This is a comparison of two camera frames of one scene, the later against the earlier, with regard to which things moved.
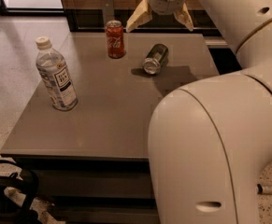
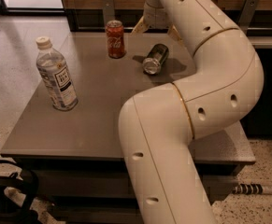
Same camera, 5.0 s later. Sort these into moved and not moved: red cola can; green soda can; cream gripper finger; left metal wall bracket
Moved: cream gripper finger
Not moved: green soda can; left metal wall bracket; red cola can
